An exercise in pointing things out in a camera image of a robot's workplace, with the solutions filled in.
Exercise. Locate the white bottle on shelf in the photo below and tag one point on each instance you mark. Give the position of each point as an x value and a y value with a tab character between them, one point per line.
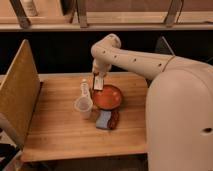
30	8

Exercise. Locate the brown chocolate bar wrapper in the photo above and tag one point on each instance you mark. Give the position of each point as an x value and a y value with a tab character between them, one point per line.
112	123

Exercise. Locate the small clear plastic bottle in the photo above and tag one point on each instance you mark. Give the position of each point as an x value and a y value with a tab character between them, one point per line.
85	89

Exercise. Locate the dark right side panel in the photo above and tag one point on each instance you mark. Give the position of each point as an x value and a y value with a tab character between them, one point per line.
163	47

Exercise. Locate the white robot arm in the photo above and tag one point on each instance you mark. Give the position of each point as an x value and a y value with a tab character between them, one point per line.
179	104

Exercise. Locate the wooden shelf frame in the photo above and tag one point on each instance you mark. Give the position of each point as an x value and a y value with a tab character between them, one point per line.
107	15

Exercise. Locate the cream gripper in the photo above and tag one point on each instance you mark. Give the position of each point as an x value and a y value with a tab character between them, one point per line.
100	70

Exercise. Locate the blue sponge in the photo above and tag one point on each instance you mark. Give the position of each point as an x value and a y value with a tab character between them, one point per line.
103	119

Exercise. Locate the orange round plate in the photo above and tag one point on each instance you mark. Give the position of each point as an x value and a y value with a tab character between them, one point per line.
109	98

